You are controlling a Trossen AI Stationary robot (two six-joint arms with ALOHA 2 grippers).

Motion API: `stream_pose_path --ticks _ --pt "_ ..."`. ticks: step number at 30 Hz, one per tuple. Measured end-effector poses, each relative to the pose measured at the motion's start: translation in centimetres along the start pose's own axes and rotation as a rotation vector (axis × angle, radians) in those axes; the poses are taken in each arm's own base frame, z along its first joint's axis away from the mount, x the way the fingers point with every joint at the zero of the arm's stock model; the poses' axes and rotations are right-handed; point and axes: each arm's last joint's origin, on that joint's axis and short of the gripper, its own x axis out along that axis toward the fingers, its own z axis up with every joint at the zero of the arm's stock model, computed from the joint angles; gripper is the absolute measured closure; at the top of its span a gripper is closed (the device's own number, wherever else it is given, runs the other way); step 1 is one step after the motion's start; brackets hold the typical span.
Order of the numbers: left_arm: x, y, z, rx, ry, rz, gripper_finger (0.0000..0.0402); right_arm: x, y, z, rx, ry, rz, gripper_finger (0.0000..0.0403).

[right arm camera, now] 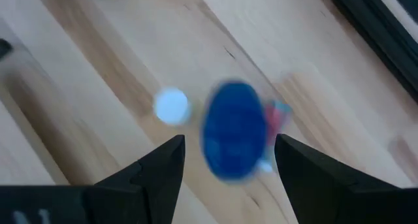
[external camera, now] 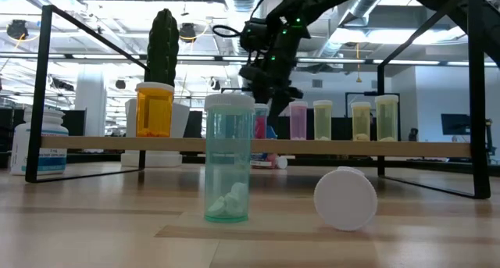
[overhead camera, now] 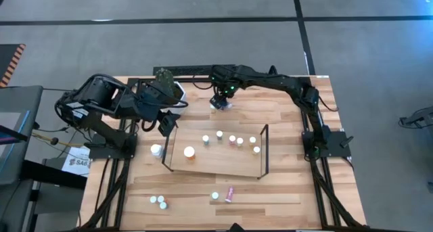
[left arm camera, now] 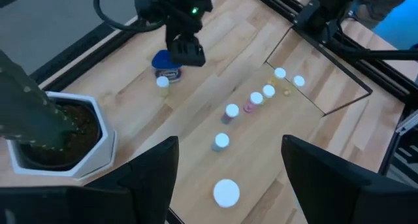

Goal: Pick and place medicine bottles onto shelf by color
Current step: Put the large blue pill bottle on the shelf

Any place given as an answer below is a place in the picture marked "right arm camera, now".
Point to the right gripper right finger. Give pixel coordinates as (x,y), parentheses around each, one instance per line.
(326,198)

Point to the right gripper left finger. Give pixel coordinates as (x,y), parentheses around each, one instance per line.
(140,194)

